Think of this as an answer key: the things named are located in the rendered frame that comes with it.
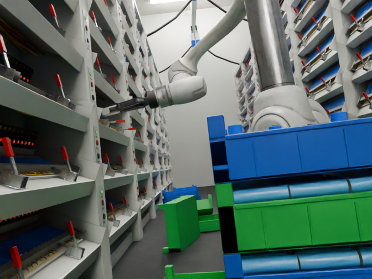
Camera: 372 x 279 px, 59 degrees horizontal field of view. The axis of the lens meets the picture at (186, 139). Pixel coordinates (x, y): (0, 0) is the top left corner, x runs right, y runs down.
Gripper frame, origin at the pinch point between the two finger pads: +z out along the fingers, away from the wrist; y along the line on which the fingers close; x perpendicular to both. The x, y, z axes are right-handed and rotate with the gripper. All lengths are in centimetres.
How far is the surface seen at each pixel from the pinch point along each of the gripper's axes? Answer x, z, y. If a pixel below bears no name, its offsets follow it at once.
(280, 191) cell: 37, -37, 98
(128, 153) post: 16.2, 3.5, -33.4
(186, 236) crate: 60, -17, -10
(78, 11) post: -24.9, -5.4, 36.9
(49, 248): 42, 10, 57
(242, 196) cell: 37, -33, 98
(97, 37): -26.1, -4.5, 13.0
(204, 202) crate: 52, -28, -49
